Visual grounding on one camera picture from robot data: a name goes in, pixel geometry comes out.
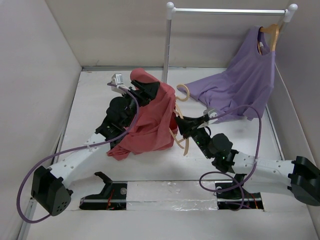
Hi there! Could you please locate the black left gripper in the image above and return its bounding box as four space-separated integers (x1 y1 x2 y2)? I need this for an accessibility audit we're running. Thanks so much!
120 80 159 128

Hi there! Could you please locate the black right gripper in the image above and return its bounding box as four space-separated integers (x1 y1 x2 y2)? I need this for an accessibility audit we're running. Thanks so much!
175 114 213 159

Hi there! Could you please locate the light wooden hanger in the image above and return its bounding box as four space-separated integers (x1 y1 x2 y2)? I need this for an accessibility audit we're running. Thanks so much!
168 84 192 157

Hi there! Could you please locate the red t shirt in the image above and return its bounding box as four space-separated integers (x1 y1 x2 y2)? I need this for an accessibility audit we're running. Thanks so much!
107 68 178 161

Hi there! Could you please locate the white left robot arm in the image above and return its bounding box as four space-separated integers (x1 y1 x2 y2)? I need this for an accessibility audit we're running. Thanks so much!
31 80 160 216

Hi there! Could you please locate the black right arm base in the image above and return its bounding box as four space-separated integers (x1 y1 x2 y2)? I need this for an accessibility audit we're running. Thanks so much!
214 179 264 211

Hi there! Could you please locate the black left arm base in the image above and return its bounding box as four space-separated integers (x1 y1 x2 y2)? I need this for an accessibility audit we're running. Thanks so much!
79 171 128 211

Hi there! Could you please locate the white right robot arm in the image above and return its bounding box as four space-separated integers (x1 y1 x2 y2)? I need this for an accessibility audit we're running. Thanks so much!
175 115 320 207

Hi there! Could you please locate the purple t shirt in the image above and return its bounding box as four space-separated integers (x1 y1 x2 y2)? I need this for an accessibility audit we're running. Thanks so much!
186 26 276 123

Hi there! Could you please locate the orange wooden hanger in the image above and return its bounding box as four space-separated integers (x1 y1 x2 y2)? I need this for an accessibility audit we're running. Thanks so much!
259 24 280 52

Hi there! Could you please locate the white metal clothes rack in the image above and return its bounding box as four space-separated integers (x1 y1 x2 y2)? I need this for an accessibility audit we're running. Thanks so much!
162 2 298 83

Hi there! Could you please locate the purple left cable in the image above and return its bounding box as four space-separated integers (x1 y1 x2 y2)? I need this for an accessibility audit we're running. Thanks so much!
16 82 140 223

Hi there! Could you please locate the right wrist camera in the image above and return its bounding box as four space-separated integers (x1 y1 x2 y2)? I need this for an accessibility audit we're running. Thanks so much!
203 108 218 126

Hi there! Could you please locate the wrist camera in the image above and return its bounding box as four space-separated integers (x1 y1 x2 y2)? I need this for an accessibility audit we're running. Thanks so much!
203 108 218 126
111 73 124 86

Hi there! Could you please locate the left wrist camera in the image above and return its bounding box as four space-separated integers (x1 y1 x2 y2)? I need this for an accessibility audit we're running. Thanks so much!
111 73 124 86

